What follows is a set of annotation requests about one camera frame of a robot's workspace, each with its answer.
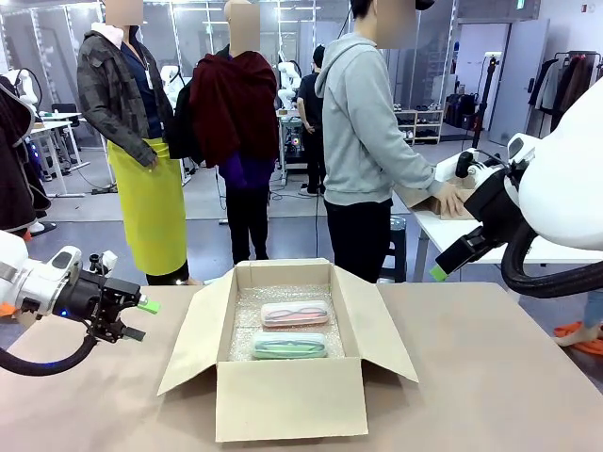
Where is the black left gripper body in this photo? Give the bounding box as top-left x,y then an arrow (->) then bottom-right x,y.
62,270 -> 143,343

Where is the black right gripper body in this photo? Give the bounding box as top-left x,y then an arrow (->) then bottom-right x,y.
463,170 -> 525,245

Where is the small cardboard box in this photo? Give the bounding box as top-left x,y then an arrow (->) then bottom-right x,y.
406,186 -> 478,222

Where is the green glasses case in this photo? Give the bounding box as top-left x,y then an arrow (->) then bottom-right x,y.
250,331 -> 329,361

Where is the pink glasses case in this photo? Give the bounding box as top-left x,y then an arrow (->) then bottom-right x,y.
259,299 -> 331,329

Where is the person's right forearm grey sleeve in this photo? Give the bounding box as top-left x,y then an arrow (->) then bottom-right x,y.
375,148 -> 448,202

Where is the person's right hand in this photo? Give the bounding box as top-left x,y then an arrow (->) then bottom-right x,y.
434,182 -> 468,221

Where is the white side table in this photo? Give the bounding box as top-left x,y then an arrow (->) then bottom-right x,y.
394,186 -> 603,283

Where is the black plastic stool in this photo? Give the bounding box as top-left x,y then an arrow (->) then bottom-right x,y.
378,215 -> 409,284

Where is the clear bubble wrap sheet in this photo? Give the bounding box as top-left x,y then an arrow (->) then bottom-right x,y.
228,283 -> 348,363

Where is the black suitcase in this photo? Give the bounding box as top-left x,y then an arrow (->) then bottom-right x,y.
445,92 -> 480,131

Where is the black tripod stand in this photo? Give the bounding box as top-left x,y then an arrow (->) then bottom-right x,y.
464,54 -> 501,154

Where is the wooden shoe rack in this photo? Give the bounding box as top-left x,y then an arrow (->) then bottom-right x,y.
395,108 -> 446,145

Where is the mannequin with yellow skirt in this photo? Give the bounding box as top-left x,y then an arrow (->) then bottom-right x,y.
76,0 -> 190,287

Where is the grey door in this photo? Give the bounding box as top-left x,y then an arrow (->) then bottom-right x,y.
488,18 -> 551,147

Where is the black clothes rack with coats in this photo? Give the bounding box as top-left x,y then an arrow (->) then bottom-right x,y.
526,50 -> 603,142

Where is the man in grey hoodie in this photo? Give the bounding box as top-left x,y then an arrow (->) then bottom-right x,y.
313,0 -> 468,284

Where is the dark hooded coat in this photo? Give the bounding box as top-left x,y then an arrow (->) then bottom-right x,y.
0,76 -> 51,238

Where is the large open cardboard box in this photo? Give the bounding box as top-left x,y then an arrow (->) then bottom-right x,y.
156,257 -> 419,444

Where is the white office desk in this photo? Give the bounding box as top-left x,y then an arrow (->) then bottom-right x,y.
27,111 -> 91,197

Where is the mannequin with red cloth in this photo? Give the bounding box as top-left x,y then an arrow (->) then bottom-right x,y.
168,0 -> 280,266

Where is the person in black clothes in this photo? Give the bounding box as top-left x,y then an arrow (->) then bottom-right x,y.
295,43 -> 328,197

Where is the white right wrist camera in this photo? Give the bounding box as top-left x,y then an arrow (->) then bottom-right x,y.
434,149 -> 509,190

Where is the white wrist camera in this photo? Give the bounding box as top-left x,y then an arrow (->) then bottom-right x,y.
434,149 -> 509,190
89,250 -> 119,280

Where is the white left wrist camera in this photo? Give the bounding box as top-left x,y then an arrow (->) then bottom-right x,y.
89,250 -> 119,280

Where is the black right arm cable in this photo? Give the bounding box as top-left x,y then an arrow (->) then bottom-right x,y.
500,219 -> 603,299

